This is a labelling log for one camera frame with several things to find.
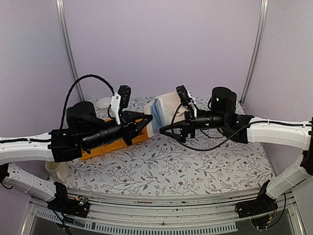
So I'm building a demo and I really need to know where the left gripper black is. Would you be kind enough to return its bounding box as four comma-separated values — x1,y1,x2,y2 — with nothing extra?
82,111,153,151

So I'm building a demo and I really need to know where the beige card holder wallet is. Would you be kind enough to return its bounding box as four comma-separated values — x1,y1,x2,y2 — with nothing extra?
144,92,180,138

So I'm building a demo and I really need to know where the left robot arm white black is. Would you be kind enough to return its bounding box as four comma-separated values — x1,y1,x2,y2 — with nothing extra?
0,101,153,212

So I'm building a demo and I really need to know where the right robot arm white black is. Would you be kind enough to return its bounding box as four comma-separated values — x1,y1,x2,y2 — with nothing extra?
159,85,313,213

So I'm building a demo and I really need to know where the yellow middle storage bin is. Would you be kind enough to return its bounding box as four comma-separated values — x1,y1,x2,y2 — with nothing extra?
101,119,127,154

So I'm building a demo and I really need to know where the white ceramic bowl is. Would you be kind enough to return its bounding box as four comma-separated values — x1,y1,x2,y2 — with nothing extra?
95,97,112,113

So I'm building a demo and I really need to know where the yellow left storage bin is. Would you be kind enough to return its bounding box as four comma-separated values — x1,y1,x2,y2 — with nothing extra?
79,148,103,161

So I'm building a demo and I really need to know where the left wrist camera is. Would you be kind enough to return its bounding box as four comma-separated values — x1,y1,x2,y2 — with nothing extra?
108,85,131,125

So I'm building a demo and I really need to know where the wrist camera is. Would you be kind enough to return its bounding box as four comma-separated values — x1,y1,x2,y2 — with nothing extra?
176,85,197,117
108,85,131,125

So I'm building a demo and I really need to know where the right black cable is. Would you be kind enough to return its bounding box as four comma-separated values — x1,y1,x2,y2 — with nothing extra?
170,102,269,151

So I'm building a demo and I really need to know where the black cable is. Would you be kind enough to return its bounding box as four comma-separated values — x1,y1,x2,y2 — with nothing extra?
170,102,269,151
60,74,115,128

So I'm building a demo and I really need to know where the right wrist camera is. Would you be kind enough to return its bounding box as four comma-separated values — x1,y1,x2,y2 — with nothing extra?
176,85,197,117

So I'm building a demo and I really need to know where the left black cable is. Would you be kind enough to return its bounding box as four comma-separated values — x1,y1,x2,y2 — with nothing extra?
60,74,115,128

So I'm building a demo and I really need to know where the front aluminium rail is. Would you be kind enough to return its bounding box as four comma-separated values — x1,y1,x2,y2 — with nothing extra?
21,188,306,235

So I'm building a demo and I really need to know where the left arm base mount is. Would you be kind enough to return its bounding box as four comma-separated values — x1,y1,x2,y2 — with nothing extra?
47,197,90,218

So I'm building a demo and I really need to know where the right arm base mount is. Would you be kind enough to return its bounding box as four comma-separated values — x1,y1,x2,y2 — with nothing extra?
235,196,278,218

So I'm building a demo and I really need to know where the left aluminium frame post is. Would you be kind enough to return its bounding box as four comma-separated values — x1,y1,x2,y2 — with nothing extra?
55,0,85,101

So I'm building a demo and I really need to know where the aluminium frame post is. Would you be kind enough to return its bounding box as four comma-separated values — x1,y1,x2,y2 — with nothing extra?
55,0,85,101
239,0,268,106

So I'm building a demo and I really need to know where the right aluminium frame post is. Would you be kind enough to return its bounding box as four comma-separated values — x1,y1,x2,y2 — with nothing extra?
239,0,268,106

